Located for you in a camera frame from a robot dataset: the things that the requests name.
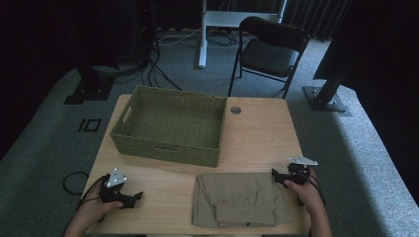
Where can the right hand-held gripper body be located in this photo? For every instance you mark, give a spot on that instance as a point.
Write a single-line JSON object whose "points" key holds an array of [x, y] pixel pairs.
{"points": [[298, 171]]}

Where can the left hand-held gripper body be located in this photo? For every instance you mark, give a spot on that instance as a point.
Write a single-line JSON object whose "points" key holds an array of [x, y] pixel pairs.
{"points": [[110, 192]]}

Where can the khaki pants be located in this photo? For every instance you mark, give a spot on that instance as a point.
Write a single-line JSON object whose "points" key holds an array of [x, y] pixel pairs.
{"points": [[237, 197]]}

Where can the green woven basket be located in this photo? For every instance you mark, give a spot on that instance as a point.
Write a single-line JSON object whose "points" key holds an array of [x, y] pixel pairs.
{"points": [[171, 125]]}

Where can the person's left hand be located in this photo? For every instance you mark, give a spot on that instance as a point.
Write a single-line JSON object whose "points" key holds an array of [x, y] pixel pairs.
{"points": [[99, 209]]}

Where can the person's right hand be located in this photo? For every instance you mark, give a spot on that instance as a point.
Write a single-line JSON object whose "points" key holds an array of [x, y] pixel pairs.
{"points": [[304, 194]]}

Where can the black metal stand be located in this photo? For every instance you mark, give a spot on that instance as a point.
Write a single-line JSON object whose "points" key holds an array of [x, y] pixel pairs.
{"points": [[89, 82], [329, 95]]}

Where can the black folding chair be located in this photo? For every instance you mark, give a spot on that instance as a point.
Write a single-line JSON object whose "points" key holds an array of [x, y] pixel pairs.
{"points": [[270, 52]]}

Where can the white desk frame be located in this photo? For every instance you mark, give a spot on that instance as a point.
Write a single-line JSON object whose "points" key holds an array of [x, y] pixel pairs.
{"points": [[217, 19]]}

